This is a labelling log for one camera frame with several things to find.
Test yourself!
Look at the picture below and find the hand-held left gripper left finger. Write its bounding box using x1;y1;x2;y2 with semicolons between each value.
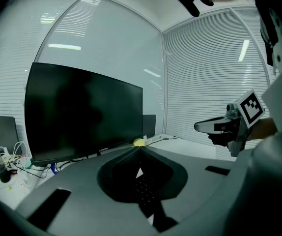
15;146;157;236

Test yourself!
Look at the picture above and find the white cable bundle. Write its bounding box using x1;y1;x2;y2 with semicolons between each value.
0;141;33;194

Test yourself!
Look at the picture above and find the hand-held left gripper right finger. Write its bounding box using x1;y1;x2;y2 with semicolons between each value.
140;146;237;234

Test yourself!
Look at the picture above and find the person's right forearm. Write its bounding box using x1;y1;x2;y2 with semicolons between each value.
248;117;278;141

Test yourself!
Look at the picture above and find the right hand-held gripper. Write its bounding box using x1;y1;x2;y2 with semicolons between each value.
194;89;266;158

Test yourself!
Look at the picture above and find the black curved monitor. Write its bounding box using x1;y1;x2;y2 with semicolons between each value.
24;62;144;168

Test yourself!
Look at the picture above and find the black head camera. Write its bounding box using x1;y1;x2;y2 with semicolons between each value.
170;0;215;17

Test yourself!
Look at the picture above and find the long black cable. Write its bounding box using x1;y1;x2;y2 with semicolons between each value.
147;136;184;146

